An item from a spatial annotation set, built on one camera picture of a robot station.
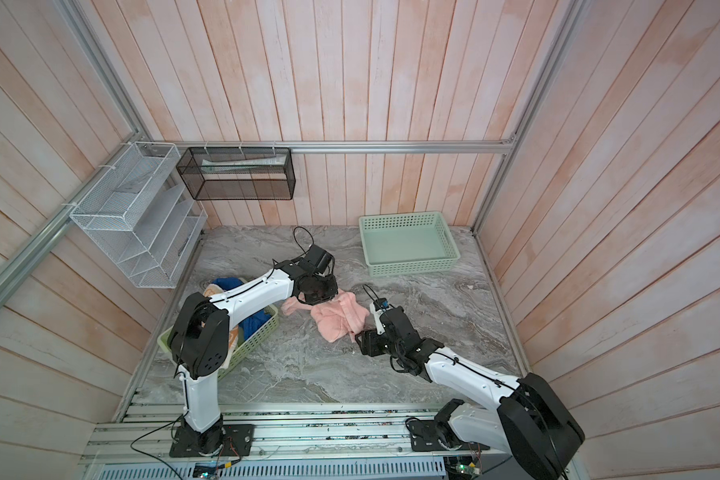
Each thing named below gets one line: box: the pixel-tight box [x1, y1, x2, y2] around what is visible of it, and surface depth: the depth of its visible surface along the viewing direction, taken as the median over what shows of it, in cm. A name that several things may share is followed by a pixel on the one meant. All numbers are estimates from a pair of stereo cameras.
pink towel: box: [281, 288, 370, 343], surface depth 91 cm
